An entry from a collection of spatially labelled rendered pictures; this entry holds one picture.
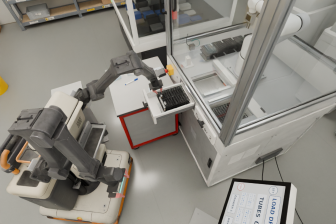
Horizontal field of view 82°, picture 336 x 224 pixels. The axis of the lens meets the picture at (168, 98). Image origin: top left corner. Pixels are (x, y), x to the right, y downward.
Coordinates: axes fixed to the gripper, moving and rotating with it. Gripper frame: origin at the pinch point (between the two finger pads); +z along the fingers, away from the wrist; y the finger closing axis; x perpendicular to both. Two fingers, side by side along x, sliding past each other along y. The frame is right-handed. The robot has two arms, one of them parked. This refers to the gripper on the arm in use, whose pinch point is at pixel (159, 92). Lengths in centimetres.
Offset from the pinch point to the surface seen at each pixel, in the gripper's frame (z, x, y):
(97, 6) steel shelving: 48, 367, -85
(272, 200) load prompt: -6, -90, 35
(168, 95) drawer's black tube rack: 11.3, 3.6, 5.9
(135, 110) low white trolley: 17.1, 5.8, -25.2
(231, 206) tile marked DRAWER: 5, -85, 18
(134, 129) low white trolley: 46, 8, -37
